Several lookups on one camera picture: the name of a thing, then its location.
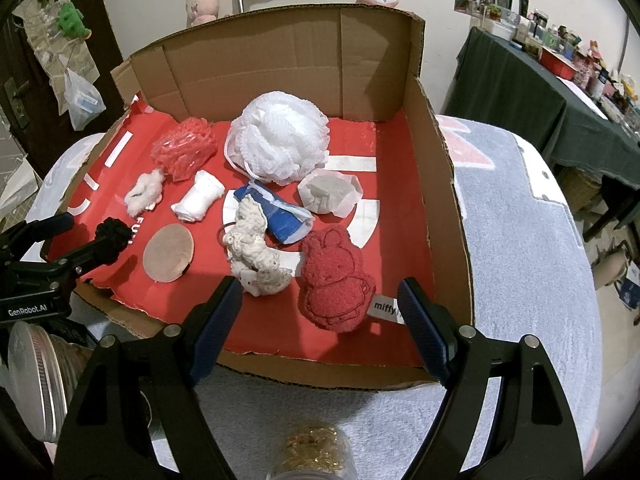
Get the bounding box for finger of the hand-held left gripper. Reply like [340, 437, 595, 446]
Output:
[0, 212, 75, 262]
[45, 235, 123, 283]

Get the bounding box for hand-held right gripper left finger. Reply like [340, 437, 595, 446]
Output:
[52, 275, 244, 480]

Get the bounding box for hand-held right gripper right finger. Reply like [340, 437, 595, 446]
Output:
[396, 276, 587, 480]

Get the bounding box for black fuzzy pom scrunchie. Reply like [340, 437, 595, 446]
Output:
[95, 217, 132, 261]

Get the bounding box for beige round powder puff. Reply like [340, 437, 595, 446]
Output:
[142, 224, 196, 282]

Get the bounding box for white fluffy star hair clip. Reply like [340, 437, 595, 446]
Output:
[123, 169, 167, 217]

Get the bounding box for cream crochet scrunchie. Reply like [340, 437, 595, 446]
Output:
[222, 197, 293, 298]

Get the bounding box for red plush rabbit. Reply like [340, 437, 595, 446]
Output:
[299, 225, 405, 333]

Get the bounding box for blue and white soft packet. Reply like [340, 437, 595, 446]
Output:
[235, 182, 316, 247]

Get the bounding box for white cloth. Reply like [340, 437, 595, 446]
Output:
[171, 170, 226, 223]

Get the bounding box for red bath pouf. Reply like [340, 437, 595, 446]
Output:
[151, 117, 218, 181]

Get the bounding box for white tissue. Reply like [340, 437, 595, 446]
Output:
[297, 170, 363, 219]

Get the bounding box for white mesh bath loofah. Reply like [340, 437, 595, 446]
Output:
[225, 91, 331, 187]

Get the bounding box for cardboard box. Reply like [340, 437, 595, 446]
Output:
[60, 2, 476, 391]

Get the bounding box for white paper sheet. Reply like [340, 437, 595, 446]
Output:
[0, 157, 43, 221]

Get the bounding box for glass jar with green leaves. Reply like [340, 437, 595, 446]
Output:
[7, 320, 101, 443]

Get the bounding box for hanging clear plastic bag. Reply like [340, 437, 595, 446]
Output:
[64, 69, 107, 132]

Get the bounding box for red paper liner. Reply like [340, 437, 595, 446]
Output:
[50, 95, 436, 368]

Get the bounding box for jar of golden capsules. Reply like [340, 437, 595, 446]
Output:
[266, 422, 353, 480]

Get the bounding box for beige shoe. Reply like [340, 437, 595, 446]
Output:
[592, 250, 633, 291]

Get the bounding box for green plush toy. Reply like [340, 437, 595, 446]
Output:
[57, 2, 93, 40]

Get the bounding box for woven basket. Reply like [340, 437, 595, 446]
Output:
[557, 165, 603, 213]

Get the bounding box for dark wooden door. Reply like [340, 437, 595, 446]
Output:
[0, 0, 126, 171]

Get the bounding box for green cloth covered table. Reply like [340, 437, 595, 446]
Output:
[442, 27, 640, 186]

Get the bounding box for pink plush toy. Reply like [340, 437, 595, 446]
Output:
[185, 0, 219, 28]

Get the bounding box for red storage box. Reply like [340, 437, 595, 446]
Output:
[539, 47, 576, 81]

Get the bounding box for cluttered cosmetic bottles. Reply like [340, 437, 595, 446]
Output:
[470, 0, 640, 131]

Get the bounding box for door handle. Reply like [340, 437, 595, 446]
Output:
[4, 78, 32, 131]

